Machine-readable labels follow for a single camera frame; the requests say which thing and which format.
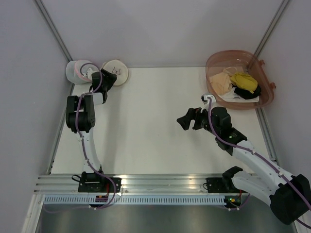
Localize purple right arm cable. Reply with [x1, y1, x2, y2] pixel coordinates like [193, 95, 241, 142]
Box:
[206, 97, 311, 229]

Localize aluminium frame post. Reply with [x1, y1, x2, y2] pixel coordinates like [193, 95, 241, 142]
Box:
[33, 0, 73, 62]
[254, 0, 292, 58]

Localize translucent pink plastic basket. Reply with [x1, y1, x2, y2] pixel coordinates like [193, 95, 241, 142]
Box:
[206, 50, 276, 110]

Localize yellow garment in basket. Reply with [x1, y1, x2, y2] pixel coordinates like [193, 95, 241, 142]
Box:
[230, 72, 258, 93]

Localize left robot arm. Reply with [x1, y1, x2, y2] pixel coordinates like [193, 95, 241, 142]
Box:
[66, 69, 117, 192]

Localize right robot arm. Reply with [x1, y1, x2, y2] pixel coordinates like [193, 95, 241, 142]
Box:
[176, 107, 311, 225]

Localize white pink-trimmed mesh laundry bag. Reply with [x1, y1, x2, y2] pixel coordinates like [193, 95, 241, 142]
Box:
[65, 60, 99, 84]

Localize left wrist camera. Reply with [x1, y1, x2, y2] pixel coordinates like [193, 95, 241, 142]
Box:
[83, 68, 97, 82]

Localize white garment in basket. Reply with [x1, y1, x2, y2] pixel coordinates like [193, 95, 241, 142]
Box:
[220, 87, 259, 103]

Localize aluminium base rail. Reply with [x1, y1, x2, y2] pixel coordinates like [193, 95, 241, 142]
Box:
[34, 174, 222, 195]

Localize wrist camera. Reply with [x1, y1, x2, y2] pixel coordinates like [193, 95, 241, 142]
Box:
[201, 93, 216, 104]
[83, 68, 97, 82]

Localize beige round mesh laundry bag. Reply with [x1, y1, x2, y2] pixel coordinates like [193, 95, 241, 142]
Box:
[101, 59, 130, 86]

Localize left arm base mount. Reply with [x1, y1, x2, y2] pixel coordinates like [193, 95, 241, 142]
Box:
[71, 172, 114, 193]

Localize beige bra in basket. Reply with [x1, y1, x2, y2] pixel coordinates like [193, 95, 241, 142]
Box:
[209, 67, 238, 96]

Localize right aluminium frame post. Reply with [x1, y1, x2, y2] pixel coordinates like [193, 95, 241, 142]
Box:
[254, 0, 292, 58]

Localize black garment in basket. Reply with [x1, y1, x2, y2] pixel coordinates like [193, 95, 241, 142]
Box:
[234, 85, 261, 100]

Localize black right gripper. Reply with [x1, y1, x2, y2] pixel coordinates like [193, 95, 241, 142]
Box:
[177, 104, 220, 136]

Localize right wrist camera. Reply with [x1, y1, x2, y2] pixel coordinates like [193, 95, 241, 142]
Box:
[201, 93, 216, 104]

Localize white slotted cable duct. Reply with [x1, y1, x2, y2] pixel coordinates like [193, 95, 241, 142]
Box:
[44, 195, 225, 205]

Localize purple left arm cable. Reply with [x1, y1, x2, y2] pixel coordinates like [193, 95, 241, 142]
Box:
[42, 62, 117, 214]

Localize left aluminium frame post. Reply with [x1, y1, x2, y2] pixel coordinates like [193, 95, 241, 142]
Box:
[33, 0, 73, 62]

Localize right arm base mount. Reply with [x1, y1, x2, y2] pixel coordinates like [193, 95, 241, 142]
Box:
[204, 166, 243, 193]

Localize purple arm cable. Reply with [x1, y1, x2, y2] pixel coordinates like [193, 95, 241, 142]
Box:
[206, 97, 311, 229]
[42, 62, 117, 214]

